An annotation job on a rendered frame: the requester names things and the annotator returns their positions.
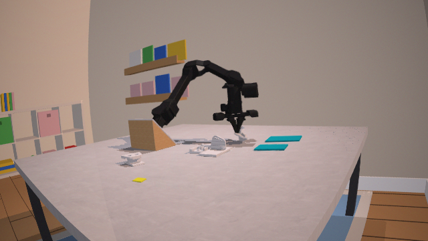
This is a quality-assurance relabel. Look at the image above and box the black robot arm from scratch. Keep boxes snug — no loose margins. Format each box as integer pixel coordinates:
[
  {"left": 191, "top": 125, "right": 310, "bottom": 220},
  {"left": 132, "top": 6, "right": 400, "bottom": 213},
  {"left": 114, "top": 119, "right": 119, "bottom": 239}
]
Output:
[{"left": 151, "top": 60, "right": 259, "bottom": 128}]

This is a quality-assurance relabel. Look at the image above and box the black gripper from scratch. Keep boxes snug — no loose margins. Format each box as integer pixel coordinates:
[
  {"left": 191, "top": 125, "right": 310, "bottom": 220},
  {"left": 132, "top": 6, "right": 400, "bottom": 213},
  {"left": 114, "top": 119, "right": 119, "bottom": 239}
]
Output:
[{"left": 213, "top": 98, "right": 258, "bottom": 133}]

